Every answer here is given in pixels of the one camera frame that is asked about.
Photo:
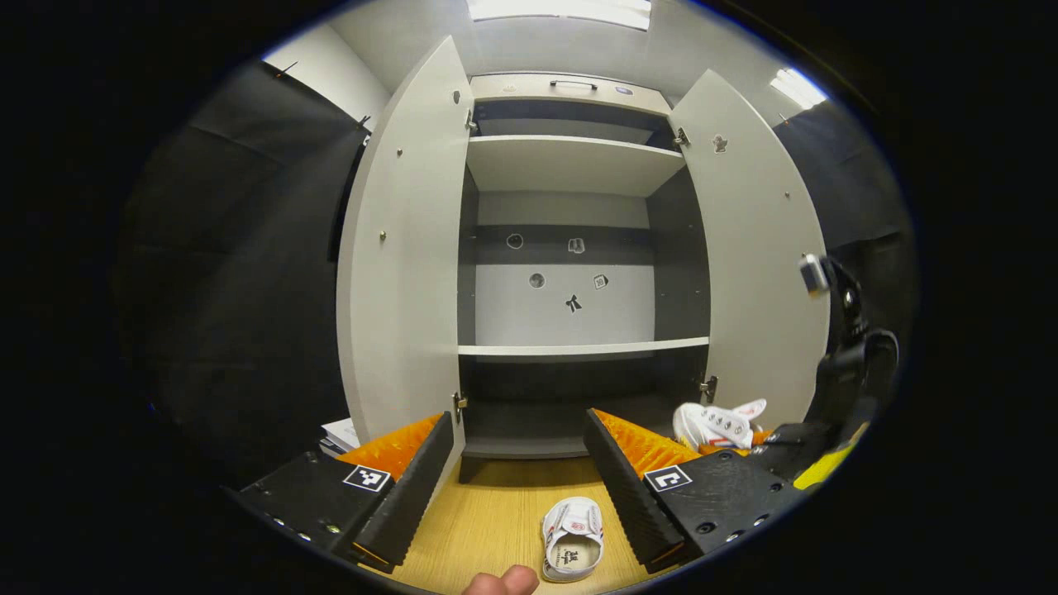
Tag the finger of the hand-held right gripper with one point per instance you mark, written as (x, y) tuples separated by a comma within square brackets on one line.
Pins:
[(789, 436), (835, 467)]

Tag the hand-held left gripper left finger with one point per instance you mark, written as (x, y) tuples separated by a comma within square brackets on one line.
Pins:
[(413, 496)]

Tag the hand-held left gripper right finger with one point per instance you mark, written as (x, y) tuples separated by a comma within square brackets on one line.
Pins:
[(628, 496)]

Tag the white canvas shoe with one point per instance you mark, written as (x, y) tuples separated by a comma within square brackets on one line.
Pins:
[(570, 521), (715, 426)]

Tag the white shoe cabinet door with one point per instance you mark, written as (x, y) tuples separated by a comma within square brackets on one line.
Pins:
[(752, 248), (405, 248)]

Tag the white and grey shoe cabinet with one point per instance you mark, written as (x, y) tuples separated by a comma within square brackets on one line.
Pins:
[(570, 165)]

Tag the white cabinet drawer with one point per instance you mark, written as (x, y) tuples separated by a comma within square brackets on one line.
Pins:
[(521, 89)]

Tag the black backdrop cloth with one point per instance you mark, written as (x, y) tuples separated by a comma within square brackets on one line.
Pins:
[(868, 198), (248, 273)]

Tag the ceiling light panel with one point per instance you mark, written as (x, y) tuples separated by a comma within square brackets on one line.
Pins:
[(562, 10), (795, 87)]

